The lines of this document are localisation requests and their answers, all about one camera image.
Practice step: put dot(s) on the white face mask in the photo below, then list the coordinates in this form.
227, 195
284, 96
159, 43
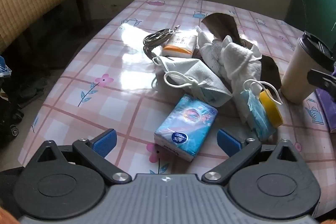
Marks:
199, 69

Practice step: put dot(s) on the paper cup with black lid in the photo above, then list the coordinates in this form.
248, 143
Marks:
296, 74

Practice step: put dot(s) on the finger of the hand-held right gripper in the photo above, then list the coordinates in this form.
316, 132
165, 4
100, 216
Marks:
320, 78

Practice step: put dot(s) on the pink plaid tablecloth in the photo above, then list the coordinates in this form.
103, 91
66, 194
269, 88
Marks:
105, 56

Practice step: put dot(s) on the white and orange tissue pack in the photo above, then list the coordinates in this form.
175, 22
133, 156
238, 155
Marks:
181, 43

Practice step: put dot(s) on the blue tissue pack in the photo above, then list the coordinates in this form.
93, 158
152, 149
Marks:
183, 121

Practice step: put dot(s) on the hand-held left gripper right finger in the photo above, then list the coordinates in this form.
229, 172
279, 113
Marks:
227, 141

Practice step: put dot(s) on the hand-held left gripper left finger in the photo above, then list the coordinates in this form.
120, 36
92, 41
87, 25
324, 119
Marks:
105, 141

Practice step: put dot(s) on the yellow tape roll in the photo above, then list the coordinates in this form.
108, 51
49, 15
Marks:
271, 108

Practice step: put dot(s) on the purple packet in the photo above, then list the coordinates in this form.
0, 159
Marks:
329, 108

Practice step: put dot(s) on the black bag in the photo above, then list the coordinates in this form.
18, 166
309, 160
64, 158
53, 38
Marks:
9, 113

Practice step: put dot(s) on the blue and white cloth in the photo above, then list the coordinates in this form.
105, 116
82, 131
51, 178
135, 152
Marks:
4, 66

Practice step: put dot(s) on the blue surgical mask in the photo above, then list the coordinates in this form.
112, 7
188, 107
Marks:
256, 111

